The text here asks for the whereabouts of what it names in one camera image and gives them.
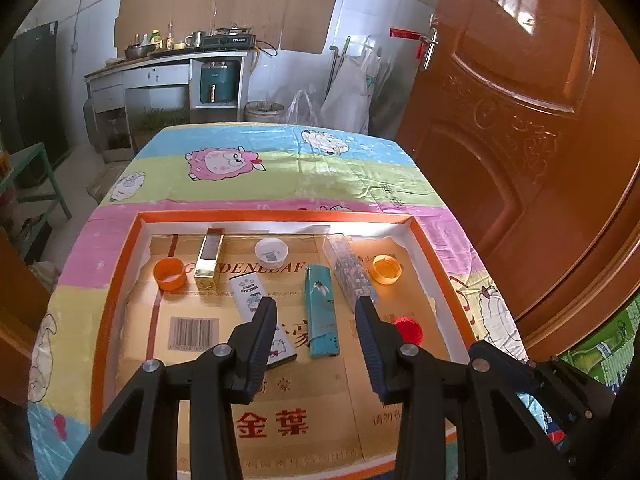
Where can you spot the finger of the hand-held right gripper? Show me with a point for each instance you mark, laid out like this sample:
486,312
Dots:
515,370

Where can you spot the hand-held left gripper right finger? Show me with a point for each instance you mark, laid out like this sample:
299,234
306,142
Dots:
371,352

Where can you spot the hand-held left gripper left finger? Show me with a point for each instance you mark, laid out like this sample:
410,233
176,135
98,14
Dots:
260,350

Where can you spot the red plastic cap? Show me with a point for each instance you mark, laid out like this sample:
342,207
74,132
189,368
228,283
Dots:
412,332

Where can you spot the white cartoon print box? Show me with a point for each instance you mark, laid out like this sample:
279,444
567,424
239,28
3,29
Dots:
247,295

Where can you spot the teal lighter box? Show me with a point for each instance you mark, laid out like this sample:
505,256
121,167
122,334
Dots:
320,310

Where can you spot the yellow-orange plastic cap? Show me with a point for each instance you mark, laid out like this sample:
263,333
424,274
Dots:
386,269

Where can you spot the white plastic cap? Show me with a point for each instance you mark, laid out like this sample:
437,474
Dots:
271,251

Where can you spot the deep orange plastic cap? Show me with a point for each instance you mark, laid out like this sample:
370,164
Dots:
169,274

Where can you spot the shallow orange-rimmed box tray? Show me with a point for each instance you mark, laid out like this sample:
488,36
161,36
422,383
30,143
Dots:
275,216

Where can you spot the green cartons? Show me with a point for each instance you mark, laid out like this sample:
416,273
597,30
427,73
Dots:
605,345

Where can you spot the clear patterned plastic box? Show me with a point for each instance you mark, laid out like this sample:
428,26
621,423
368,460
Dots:
350,270

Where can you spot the brown cardboard liner sheet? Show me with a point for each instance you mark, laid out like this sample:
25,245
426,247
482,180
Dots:
310,425

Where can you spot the gold rectangular box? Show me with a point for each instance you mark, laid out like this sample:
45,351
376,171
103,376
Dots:
210,260

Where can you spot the cartoon sheep printed blanket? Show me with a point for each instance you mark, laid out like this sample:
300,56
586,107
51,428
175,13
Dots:
300,170

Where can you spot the white bucket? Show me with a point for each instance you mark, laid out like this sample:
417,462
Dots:
264,111

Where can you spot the clear plastic bag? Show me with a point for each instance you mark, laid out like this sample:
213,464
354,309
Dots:
305,107

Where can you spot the carved brown wooden door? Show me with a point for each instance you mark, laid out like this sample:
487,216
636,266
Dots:
525,110

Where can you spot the white woven sacks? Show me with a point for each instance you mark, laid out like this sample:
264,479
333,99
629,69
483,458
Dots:
350,90

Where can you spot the teal air fryer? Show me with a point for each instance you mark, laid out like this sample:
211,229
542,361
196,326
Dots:
216,81

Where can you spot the grey gas cylinder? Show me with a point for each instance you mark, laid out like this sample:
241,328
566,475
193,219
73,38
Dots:
92,122

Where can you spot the grey kitchen counter cabinet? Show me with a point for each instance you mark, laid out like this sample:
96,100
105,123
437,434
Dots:
150,77

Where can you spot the green wooden stool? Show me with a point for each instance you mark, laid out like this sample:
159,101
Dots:
37,152

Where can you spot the black gas stove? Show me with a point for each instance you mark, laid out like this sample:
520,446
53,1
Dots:
229,40

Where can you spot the small metal pot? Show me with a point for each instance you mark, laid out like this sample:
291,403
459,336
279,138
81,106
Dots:
195,39

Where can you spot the red ribbon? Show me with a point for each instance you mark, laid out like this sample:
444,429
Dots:
405,35

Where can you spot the metal wok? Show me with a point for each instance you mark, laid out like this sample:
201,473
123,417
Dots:
140,51

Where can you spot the glass sauce bottle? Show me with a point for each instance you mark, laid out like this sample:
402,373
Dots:
170,40

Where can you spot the dark tall cabinet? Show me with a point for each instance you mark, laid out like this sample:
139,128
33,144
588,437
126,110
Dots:
35,100

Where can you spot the cardboard sheets on wall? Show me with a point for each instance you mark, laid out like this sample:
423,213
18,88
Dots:
300,10

